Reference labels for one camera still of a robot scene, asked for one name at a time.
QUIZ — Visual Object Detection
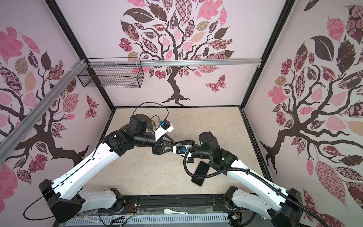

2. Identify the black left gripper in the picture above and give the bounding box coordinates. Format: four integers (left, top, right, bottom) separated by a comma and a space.
134, 132, 176, 154

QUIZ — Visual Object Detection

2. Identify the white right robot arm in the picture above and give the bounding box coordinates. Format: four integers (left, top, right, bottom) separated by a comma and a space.
179, 131, 303, 227

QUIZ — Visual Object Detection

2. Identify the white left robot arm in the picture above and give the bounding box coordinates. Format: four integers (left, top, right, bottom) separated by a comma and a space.
39, 114, 174, 223

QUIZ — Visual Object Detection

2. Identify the black phone on table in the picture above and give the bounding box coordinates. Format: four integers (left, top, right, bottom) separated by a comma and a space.
191, 161, 210, 186

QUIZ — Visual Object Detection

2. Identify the white plastic spoon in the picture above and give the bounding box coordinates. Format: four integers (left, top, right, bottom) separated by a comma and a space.
164, 208, 188, 215

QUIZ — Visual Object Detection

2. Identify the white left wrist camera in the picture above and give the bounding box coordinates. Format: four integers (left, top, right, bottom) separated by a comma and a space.
154, 120, 174, 141

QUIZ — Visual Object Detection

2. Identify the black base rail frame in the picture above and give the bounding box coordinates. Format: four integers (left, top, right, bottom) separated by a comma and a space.
53, 193, 273, 227

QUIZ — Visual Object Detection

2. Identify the white slotted cable duct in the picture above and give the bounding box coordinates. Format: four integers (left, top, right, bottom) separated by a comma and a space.
60, 213, 229, 227

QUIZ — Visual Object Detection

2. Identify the black corrugated cable conduit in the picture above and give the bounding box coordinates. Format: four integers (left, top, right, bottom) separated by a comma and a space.
182, 144, 331, 227

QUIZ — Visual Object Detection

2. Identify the black wire basket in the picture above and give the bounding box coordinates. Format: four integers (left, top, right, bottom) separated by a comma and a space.
78, 57, 144, 89

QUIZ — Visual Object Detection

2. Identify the aluminium rail back wall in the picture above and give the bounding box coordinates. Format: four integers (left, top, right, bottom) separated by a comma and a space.
88, 58, 262, 67

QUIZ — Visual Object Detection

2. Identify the aluminium rail wall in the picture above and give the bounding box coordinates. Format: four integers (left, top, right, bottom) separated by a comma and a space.
1, 59, 87, 163
88, 58, 262, 67

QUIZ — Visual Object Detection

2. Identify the aluminium rail left wall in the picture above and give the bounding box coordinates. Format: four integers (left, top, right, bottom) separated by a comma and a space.
1, 59, 87, 163

